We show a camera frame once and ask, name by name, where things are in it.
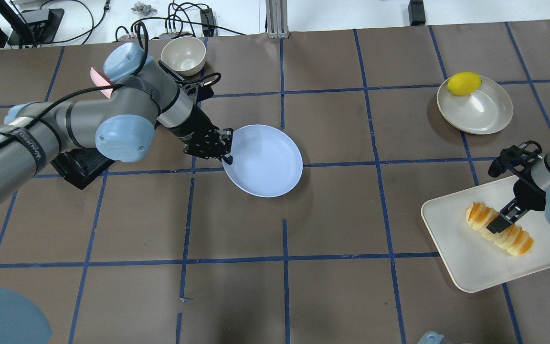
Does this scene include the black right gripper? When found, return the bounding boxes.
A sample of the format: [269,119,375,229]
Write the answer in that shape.
[487,179,546,234]

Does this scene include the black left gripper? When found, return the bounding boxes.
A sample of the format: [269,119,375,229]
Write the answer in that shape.
[183,126,234,165]

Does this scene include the spiral orange bread roll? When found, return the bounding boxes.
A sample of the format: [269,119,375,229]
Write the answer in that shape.
[465,203,534,257]

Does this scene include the light blue plate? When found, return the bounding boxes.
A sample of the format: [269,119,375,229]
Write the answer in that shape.
[223,124,303,198]

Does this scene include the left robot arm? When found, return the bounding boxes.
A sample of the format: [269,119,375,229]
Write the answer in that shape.
[0,42,233,203]

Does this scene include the pink plate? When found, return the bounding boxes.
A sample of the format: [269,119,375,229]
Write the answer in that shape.
[89,67,115,99]

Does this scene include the black plate rack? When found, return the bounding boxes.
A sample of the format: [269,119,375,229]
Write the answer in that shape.
[51,60,193,190]

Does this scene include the white rectangular tray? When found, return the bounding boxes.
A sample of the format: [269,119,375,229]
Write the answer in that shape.
[421,176,550,292]

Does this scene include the small cream bowl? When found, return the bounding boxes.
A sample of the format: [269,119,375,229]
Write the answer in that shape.
[160,36,207,76]

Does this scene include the shallow cream bowl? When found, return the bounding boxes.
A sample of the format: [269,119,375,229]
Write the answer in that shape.
[436,72,514,135]

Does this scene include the black power adapter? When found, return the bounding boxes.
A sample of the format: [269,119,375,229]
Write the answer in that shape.
[200,8,216,37]

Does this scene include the yellow lemon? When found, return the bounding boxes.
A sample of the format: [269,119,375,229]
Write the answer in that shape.
[446,72,482,96]

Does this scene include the black monitor stand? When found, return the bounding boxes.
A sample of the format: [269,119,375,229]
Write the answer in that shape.
[0,0,65,49]

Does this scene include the black box on floor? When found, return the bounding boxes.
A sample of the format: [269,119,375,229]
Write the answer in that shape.
[408,0,426,26]

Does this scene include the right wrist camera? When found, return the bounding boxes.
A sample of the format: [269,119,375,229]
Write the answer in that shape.
[487,140,543,179]

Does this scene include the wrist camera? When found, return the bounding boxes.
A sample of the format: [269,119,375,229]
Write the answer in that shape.
[177,72,222,104]
[487,140,543,179]

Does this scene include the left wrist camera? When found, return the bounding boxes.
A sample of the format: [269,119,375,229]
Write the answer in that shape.
[177,72,222,104]

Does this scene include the aluminium frame post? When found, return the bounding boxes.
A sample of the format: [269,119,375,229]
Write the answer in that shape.
[265,0,290,39]

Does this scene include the black cables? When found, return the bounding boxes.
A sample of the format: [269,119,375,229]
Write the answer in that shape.
[32,0,247,44]

